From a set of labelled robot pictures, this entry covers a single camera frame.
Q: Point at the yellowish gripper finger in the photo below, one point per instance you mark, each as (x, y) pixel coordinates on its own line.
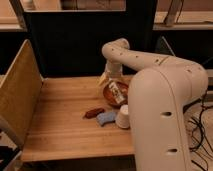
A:
(103, 79)

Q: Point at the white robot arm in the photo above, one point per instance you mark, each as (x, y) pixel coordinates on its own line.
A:
(157, 93)

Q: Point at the snack packet in bowl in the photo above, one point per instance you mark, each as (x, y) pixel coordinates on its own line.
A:
(116, 92)

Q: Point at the dark red chip bag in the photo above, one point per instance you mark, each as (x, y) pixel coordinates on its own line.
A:
(93, 113)

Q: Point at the blue sponge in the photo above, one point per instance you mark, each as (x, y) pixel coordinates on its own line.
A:
(106, 117)

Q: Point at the white paper cup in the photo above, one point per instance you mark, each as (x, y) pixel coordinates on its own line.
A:
(122, 118)

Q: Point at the black back panel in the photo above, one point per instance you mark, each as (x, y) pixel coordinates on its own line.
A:
(69, 43)

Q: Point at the dark right side panel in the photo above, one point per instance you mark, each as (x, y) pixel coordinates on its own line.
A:
(163, 47)

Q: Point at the wooden left side panel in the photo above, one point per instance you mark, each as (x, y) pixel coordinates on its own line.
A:
(19, 91)

